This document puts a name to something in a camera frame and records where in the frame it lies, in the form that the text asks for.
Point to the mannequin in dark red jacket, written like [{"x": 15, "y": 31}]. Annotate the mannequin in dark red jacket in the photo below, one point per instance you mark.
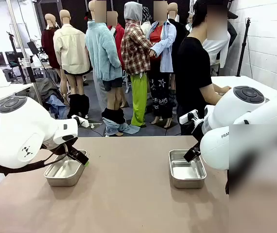
[{"x": 47, "y": 43}]

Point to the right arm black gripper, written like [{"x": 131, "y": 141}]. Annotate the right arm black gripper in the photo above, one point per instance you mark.
[{"x": 198, "y": 132}]

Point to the white power strip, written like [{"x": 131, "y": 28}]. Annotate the white power strip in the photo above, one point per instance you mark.
[{"x": 94, "y": 124}]

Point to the person in black t-shirt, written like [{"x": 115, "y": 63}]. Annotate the person in black t-shirt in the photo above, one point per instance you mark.
[{"x": 192, "y": 72}]

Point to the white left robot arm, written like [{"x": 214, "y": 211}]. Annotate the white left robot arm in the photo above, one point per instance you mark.
[{"x": 19, "y": 126}]

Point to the silver metal pole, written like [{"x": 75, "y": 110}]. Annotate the silver metal pole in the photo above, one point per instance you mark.
[{"x": 38, "y": 93}]

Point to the black tripod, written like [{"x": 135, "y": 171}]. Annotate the black tripod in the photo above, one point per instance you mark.
[{"x": 243, "y": 48}]

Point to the mannequin in patterned hood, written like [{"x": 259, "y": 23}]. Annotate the mannequin in patterned hood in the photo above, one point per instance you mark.
[{"x": 146, "y": 14}]

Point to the mannequin in cream jacket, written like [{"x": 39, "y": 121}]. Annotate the mannequin in cream jacket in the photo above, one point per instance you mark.
[{"x": 70, "y": 48}]

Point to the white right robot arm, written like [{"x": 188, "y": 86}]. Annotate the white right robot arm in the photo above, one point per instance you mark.
[{"x": 238, "y": 104}]

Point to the mannequin in plaid hoodie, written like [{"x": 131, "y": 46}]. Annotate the mannequin in plaid hoodie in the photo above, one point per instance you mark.
[{"x": 134, "y": 48}]

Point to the mannequin in black jacket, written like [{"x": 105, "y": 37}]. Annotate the mannequin in black jacket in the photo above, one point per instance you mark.
[{"x": 232, "y": 31}]

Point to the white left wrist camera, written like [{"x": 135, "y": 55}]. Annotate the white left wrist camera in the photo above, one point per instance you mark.
[{"x": 82, "y": 121}]

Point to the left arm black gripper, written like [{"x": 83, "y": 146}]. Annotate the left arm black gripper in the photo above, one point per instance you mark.
[{"x": 60, "y": 148}]

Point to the person's left hand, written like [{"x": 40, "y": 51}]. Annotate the person's left hand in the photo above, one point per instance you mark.
[{"x": 226, "y": 89}]

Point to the mannequin in blue fleece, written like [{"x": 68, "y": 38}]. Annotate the mannequin in blue fleece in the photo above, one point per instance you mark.
[{"x": 102, "y": 53}]

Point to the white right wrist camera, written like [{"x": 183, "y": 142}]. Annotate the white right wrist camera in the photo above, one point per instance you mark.
[{"x": 185, "y": 117}]

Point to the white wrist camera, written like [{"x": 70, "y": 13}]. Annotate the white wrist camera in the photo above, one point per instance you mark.
[
  {"x": 82, "y": 121},
  {"x": 185, "y": 117}
]

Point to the black stand with phone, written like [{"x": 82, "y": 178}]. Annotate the black stand with phone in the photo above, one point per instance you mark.
[{"x": 32, "y": 47}]

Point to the mannequin in white shirt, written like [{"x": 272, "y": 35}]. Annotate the mannequin in white shirt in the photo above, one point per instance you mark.
[{"x": 222, "y": 51}]

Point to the person's left forearm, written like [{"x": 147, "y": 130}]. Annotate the person's left forearm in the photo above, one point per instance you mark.
[{"x": 217, "y": 88}]

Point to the mannequin in black coat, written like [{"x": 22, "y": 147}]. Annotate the mannequin in black coat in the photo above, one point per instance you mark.
[{"x": 178, "y": 26}]

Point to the black cap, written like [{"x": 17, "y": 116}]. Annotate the black cap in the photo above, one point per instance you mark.
[{"x": 201, "y": 3}]

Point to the stainless steel rectangular container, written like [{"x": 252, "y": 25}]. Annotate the stainless steel rectangular container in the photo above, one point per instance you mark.
[
  {"x": 63, "y": 180},
  {"x": 189, "y": 182}
]

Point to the pile of clothes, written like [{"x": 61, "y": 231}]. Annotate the pile of clothes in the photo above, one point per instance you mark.
[{"x": 48, "y": 92}]

